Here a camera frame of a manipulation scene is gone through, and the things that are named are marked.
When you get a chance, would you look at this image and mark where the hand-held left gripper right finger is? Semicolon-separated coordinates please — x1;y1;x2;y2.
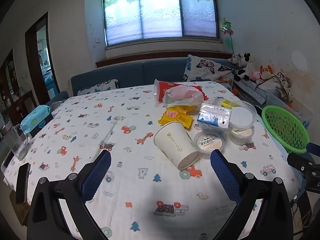
210;149;293;240

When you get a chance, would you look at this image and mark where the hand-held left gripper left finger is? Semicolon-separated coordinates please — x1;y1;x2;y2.
27;150;112;240

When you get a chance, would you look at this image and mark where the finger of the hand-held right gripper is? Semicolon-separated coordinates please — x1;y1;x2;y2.
287;153;320;178
306;142;320;157

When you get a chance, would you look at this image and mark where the green plastic basket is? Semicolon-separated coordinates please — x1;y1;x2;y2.
262;105;310;154

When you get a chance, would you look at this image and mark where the white paper cup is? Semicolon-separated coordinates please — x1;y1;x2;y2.
153;121;200;171

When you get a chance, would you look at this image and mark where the yellow snack packet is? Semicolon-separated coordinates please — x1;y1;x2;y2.
158;105;198;130

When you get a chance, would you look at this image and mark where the red frilly ornament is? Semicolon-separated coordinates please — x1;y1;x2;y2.
196;85;210;101

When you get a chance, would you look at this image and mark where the clear plastic bag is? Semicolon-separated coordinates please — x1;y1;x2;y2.
162;85;203;107

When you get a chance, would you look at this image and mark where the red paper cup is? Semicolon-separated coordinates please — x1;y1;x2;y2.
153;79;198;103

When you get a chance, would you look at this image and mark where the labelled clear pudding cup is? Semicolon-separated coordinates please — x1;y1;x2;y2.
193;131;226;158

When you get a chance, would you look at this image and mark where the clear storage box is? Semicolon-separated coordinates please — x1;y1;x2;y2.
266;90;313;130

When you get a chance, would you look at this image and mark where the clear plastic straw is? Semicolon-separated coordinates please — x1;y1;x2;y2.
99;122;116;147

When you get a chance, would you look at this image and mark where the white printed blanket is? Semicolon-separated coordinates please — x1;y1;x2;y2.
1;81;300;240

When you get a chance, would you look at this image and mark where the blue white milk carton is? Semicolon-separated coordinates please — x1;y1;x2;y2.
197;104;230;133

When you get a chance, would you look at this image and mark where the clear container with white lid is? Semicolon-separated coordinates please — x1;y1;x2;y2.
229;100;257;130

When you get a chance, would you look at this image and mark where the black smartphone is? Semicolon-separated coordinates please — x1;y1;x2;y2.
15;162;31;204

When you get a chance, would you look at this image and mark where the clear cup with yellow label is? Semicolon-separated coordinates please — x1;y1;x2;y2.
212;97;241;109

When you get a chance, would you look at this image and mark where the beige cloth bag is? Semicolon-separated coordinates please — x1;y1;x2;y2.
257;72;293;101

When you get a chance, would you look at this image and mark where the checked blue cloth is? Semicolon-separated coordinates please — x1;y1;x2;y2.
234;80;268;105

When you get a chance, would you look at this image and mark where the clear glass pitcher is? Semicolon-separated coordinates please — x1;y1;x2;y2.
6;124;30;161

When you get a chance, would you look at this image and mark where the blue wet wipes pack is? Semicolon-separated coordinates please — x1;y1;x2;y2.
20;105;52;133

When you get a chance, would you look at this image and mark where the orange fox plush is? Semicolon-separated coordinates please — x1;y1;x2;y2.
259;65;274;80

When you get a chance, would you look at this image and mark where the small butterfly pillow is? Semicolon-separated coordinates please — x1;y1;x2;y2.
77;79;120;96

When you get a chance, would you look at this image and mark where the black white cow plush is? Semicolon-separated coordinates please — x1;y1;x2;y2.
234;52;256;82

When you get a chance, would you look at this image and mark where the blue sofa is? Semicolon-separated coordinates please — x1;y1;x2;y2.
46;58;265;105

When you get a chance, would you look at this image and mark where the large butterfly pillow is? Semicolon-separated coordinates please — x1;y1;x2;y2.
183;54;237;90

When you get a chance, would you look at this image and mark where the grey white plush toy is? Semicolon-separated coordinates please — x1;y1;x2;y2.
228;54;242;65

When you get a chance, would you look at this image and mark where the dark wooden cabinet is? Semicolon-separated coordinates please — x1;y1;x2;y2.
0;49;34;120

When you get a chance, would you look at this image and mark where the wooden window ledge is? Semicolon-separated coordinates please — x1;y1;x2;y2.
96;51;234;68

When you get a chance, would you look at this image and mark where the colourful pinwheel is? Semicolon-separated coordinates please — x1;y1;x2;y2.
219;18;235;50

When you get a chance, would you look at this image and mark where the window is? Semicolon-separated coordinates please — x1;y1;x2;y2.
102;0;220;47

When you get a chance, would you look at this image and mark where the brown door frame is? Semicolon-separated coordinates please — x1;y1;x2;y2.
25;12;60;98

